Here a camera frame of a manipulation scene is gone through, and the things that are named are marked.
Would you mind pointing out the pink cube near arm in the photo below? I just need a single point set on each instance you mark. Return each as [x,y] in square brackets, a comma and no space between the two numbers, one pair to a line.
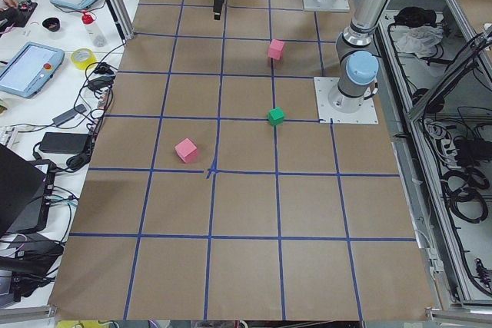
[276,49]

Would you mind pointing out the teach pendant lower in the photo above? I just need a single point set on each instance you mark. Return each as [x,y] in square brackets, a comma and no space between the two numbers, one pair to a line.
[30,69]

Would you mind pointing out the yellow tape roll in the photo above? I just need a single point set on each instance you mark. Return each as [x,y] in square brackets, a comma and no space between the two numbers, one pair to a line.
[83,58]

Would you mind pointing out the black laptop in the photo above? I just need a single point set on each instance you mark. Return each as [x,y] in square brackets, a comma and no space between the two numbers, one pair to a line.
[25,188]

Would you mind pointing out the black power adapter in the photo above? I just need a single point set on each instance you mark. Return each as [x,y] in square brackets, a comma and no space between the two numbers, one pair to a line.
[64,143]

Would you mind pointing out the squeeze bottle red cap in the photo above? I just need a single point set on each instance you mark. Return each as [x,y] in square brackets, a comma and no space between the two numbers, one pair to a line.
[94,32]

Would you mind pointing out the pink cube front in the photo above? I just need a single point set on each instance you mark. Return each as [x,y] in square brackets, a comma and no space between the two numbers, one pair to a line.
[186,150]

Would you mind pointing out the green cube middle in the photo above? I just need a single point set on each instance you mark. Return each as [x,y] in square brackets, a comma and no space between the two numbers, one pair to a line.
[276,116]

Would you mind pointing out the white cloth rag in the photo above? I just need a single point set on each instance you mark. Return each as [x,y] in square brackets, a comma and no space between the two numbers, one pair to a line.
[421,41]

